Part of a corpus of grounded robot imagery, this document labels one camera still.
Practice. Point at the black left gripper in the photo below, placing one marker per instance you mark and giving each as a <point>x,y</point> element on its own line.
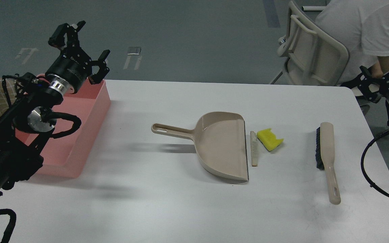
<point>73,64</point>

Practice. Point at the beige hand brush black bristles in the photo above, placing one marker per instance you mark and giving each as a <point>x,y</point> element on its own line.
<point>325,158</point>

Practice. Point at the yellow sponge piece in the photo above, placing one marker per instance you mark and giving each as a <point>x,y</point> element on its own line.
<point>269,139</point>

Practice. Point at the white bread slice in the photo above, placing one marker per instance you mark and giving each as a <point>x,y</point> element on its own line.
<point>254,149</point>

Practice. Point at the beige plastic dustpan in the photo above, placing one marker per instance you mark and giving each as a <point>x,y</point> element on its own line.
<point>220,142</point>

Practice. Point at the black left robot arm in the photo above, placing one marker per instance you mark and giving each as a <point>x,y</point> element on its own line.
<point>29,122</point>

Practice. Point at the person in white shirt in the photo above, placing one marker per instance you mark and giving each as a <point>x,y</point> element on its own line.
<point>362,26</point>

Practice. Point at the metal floor outlet plate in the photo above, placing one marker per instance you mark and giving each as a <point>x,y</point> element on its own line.
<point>134,50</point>

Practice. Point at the white office chair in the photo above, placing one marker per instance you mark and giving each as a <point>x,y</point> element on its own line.
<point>313,57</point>

